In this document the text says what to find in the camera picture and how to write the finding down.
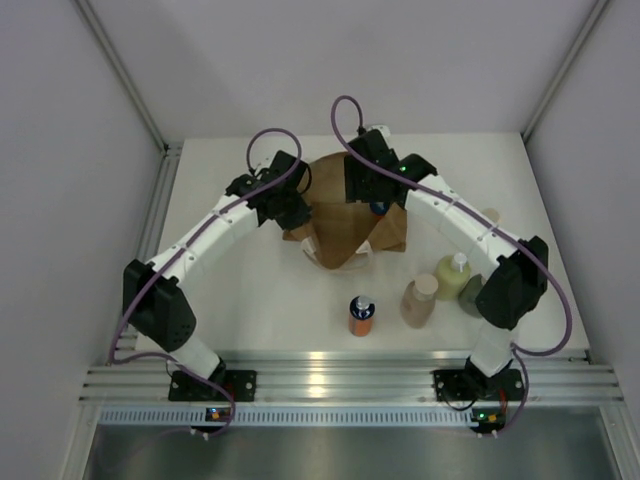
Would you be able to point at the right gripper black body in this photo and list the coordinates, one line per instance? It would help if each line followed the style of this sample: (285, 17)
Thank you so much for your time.
(359, 184)

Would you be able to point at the beige pump bottle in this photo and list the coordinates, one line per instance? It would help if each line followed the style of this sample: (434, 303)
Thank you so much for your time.
(492, 215)

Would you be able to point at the left aluminium frame post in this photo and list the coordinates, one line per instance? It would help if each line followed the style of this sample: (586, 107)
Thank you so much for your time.
(101, 37)

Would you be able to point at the aluminium mounting rail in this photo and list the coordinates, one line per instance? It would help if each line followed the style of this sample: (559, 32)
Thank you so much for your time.
(330, 378)

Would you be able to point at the dark green pump bottle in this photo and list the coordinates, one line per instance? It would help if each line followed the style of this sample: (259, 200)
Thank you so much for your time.
(468, 295)

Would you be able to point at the aluminium frame post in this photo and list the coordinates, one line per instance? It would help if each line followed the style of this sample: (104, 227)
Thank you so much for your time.
(579, 41)
(101, 37)

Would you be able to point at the orange blue-capped bottle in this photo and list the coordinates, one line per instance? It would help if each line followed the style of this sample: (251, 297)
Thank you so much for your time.
(379, 209)

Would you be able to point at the navy orange pump bottle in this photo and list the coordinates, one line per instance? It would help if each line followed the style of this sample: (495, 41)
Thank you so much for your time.
(361, 315)

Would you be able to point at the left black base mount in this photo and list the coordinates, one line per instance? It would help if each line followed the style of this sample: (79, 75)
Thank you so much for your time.
(239, 384)

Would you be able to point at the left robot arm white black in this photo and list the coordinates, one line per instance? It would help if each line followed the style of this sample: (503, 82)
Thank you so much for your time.
(156, 292)

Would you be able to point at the pink pump bottle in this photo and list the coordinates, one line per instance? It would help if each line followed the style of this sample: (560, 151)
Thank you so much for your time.
(418, 301)

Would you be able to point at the yellow-green pump bottle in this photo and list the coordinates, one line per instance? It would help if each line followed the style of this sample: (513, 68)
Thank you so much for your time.
(452, 273)

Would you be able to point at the grey slotted cable duct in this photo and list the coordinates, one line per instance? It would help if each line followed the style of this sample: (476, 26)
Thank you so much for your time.
(250, 416)

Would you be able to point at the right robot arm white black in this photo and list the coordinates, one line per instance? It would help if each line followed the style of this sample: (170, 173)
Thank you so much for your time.
(515, 270)

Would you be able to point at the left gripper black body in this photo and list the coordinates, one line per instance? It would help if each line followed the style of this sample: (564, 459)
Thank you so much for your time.
(294, 212)

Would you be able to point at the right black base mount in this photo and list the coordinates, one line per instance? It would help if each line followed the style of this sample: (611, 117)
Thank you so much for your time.
(452, 385)

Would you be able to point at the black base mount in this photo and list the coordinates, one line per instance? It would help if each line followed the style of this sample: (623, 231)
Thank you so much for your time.
(452, 385)
(239, 384)

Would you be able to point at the burlap canvas tote bag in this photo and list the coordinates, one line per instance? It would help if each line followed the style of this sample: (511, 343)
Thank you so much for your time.
(342, 236)

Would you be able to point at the right aluminium frame post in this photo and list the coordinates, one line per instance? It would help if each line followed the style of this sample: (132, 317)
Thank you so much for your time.
(579, 41)

